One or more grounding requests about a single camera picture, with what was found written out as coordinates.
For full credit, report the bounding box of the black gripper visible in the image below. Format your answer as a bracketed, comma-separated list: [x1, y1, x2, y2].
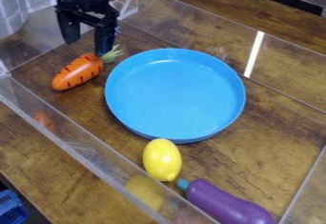
[56, 0, 120, 56]

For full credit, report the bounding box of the orange toy carrot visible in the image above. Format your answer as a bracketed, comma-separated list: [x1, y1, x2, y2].
[50, 46, 123, 92]

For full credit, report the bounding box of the blue round tray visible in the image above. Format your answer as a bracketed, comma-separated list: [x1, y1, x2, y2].
[104, 48, 245, 144]

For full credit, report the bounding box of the yellow toy lemon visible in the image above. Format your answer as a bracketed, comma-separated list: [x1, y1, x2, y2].
[143, 138, 181, 182]

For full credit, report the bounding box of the blue plastic object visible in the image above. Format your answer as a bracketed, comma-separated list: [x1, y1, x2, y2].
[0, 190, 29, 224]

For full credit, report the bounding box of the purple toy eggplant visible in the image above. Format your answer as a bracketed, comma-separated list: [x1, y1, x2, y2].
[176, 178, 276, 224]

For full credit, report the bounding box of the clear acrylic enclosure wall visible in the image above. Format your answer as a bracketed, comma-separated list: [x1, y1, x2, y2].
[0, 0, 326, 224]

